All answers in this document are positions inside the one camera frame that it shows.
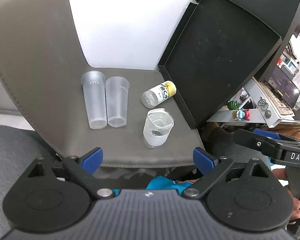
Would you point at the frosted plastic cup right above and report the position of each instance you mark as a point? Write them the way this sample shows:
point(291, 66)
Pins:
point(117, 89)

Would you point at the blue red toy figure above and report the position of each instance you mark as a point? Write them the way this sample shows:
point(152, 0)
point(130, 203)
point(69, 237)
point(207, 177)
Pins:
point(241, 114)

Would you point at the grey trouser leg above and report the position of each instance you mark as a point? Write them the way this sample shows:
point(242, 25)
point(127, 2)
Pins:
point(18, 149)

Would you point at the frosted plastic cup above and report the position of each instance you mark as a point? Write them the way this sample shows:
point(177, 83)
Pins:
point(93, 83)
point(117, 89)

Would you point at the person's hand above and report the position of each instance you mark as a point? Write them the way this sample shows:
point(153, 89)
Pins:
point(280, 174)

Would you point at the small screen with picture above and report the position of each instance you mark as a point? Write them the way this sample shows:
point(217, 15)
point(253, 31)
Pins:
point(284, 87)

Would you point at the black monitor back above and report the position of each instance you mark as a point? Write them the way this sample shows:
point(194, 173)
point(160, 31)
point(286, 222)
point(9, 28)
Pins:
point(282, 16)

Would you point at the teal cloth piece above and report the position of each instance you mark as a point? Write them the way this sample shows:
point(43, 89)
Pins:
point(162, 183)

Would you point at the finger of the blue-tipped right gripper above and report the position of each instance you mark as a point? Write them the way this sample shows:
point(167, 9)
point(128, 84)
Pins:
point(265, 133)

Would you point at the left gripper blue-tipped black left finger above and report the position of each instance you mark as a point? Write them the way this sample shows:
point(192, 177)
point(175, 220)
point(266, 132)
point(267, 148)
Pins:
point(81, 170)

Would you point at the frosted plastic cup left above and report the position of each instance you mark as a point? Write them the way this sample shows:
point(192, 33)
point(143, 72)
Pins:
point(93, 83)

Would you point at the black shallow tray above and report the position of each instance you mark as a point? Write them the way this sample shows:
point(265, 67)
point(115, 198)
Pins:
point(216, 48)

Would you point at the watermelon toy figure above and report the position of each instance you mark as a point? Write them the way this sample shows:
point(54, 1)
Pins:
point(233, 105)

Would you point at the clear taped plastic cup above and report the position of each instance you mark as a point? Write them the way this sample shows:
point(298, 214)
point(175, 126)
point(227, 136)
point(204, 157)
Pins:
point(158, 125)

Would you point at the yellow-labelled clear bottle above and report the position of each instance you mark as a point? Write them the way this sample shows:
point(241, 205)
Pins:
point(158, 94)

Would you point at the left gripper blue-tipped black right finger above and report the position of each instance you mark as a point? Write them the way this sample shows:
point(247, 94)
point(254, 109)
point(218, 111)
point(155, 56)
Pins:
point(213, 170)

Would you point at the white metal box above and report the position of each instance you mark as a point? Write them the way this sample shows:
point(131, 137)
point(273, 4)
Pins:
point(262, 109)

